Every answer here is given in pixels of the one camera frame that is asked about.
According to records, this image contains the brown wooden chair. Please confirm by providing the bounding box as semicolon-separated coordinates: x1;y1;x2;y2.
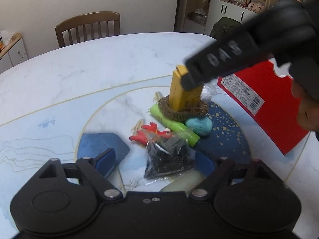
55;11;121;48

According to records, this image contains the bag of white beads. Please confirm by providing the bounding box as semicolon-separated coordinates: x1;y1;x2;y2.
201;83;217;103

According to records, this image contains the white side cabinet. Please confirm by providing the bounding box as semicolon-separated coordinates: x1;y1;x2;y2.
0;32;29;73

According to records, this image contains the green cylindrical tube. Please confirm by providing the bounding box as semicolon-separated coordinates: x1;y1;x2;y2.
149;104;200;147

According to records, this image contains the light blue egg toy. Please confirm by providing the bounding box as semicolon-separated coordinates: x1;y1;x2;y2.
185;117;213;136

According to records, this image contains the chair with green jacket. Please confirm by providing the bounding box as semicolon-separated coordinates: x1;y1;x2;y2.
209;17;242;40

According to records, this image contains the woven brown rope ring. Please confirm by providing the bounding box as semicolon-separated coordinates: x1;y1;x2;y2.
158;95;209;123

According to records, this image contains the person's right hand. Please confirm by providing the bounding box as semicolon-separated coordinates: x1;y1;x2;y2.
291;80;319;132

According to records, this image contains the yellow cardboard box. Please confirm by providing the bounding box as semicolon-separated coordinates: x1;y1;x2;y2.
169;65;203;112

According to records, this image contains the red shoebox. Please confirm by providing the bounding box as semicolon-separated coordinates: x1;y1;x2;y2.
217;61;308;155

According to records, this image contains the bag of black screws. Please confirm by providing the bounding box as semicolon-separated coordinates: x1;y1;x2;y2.
144;132;196;179

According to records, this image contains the red fish keychain toy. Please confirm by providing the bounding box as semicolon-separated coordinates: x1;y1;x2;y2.
129;120;172;147

